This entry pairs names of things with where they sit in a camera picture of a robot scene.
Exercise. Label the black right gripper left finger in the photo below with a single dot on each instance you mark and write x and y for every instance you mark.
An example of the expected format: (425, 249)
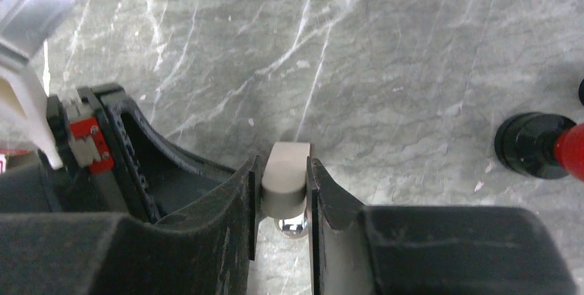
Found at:
(204, 248)

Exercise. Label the red black stamp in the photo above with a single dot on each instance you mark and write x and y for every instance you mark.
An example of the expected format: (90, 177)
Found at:
(542, 145)

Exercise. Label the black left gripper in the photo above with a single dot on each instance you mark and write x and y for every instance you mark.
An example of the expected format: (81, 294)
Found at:
(156, 177)

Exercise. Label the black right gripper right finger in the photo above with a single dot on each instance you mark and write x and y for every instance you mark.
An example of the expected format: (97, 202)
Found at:
(406, 249)

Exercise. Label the small black cylinder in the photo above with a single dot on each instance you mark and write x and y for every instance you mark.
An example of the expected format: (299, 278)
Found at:
(580, 92)

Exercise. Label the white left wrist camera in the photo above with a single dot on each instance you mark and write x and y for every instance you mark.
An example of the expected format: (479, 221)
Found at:
(25, 26)

